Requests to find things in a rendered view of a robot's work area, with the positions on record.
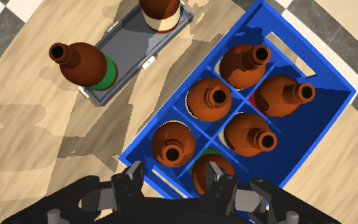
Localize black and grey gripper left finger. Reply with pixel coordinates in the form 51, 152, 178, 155
0, 161, 154, 224

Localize dark grey tray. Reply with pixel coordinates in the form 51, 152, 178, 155
81, 2, 194, 106

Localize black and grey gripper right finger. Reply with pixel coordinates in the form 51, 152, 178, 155
193, 162, 342, 224

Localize blue plastic crate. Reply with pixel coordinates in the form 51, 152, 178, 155
118, 0, 356, 199

